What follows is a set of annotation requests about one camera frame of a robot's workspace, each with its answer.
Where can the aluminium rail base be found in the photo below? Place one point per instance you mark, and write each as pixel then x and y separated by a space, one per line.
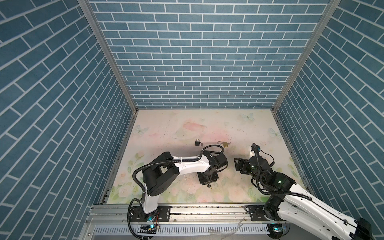
pixel 188 220

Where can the left corner aluminium post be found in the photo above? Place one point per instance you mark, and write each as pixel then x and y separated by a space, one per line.
pixel 92 20

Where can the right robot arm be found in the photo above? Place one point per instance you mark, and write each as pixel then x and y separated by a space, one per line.
pixel 288 201

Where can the right corner aluminium post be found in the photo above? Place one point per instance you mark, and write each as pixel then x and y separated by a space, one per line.
pixel 318 30

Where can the corner aluminium post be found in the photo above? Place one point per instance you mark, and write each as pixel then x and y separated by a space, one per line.
pixel 318 30
pixel 92 20

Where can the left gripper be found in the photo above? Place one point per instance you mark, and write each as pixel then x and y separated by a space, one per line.
pixel 204 181

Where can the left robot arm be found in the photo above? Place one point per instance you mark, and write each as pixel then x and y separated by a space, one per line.
pixel 210 159

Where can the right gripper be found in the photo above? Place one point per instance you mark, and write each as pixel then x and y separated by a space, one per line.
pixel 243 169

